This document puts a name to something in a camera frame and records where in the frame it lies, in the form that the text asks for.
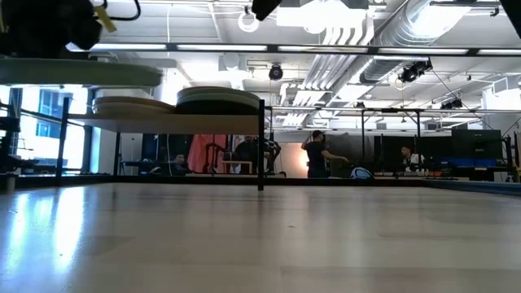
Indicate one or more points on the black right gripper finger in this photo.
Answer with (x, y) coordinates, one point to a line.
(265, 7)

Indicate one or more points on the sage green plate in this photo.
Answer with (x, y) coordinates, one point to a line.
(81, 73)

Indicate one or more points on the pink plate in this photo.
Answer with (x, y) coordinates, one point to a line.
(220, 97)

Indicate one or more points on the black ribbed plate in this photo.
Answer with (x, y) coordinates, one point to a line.
(215, 110)

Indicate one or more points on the cream white plate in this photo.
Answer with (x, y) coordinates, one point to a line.
(122, 110)

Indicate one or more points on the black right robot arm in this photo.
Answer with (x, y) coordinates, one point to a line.
(513, 10)

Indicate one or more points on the black ceiling spotlight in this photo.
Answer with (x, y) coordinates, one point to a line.
(415, 71)
(276, 72)
(452, 104)

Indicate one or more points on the large glass window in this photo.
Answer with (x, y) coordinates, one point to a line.
(49, 118)

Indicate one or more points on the person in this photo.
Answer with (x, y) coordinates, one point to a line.
(179, 163)
(317, 156)
(244, 154)
(412, 160)

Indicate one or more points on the orange hanging cloth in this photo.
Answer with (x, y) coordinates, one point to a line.
(203, 152)

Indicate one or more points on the blue white bag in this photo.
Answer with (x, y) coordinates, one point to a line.
(360, 173)

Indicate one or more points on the black background monitor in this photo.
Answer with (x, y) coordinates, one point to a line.
(476, 144)

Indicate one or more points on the black background rig frame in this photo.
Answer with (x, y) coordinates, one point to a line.
(390, 110)

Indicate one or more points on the black aluminium rig frame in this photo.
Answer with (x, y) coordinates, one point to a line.
(346, 182)

